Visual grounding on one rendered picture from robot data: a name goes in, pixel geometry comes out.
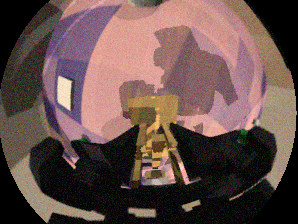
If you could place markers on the small grey ball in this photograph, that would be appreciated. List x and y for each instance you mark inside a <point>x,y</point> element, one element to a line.
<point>255,122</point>

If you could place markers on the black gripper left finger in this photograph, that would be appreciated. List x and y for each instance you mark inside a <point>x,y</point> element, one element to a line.
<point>118,154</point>

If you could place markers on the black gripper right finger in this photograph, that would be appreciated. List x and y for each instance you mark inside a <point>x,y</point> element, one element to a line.
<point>197,150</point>

